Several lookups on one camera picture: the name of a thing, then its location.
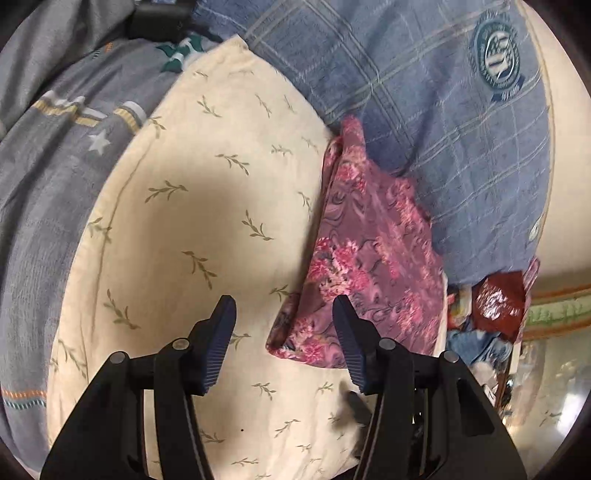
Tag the red plastic bag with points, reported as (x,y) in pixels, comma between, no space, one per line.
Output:
(501,300)

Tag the blue plaid quilt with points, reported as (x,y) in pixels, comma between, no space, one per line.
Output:
(415,115)

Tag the grey patterned blanket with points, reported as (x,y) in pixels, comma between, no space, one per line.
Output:
(46,184)

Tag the purple floral garment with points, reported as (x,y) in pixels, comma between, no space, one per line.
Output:
(369,258)

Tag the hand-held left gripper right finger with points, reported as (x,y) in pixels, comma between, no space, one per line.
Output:
(353,350)

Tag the blue denim cloth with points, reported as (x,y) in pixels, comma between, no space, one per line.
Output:
(480,346)

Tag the black rectangular device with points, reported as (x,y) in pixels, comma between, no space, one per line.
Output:
(159,18)

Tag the cream leaf-print pillow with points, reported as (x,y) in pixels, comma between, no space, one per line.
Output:
(207,221)

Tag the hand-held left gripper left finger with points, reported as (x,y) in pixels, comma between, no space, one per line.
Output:
(217,355)

